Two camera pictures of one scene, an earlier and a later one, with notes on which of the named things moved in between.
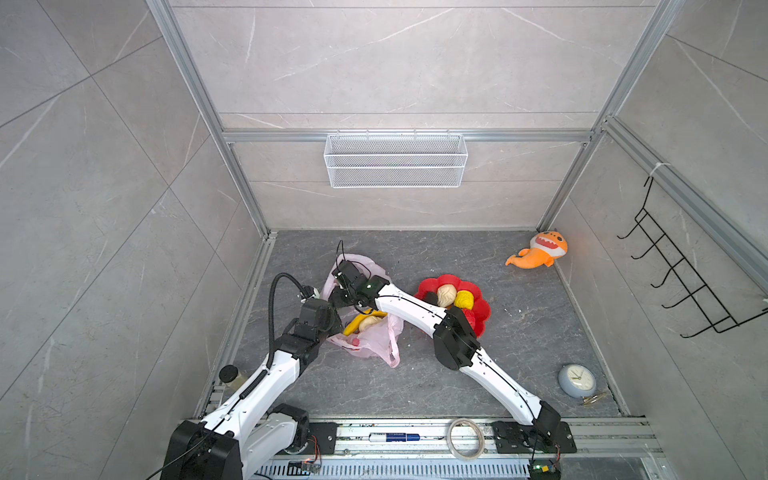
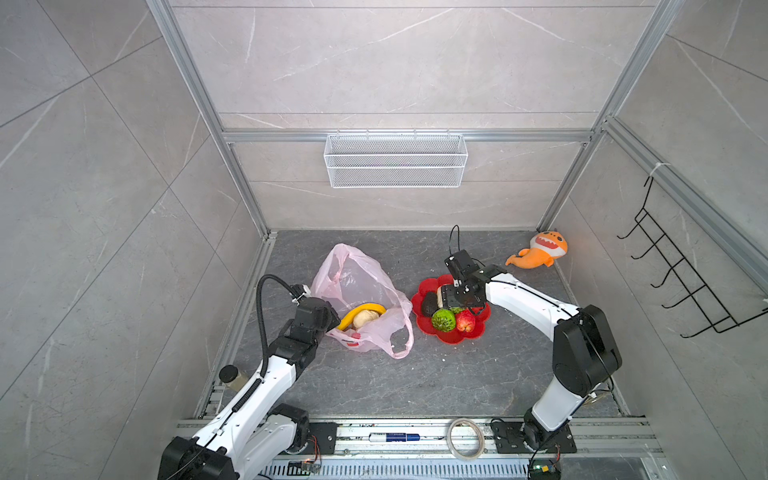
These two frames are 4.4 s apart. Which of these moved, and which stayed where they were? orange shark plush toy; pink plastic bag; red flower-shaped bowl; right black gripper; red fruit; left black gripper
Moved: pink plastic bag; right black gripper
Stayed: red flower-shaped bowl; left black gripper; orange shark plush toy; red fruit
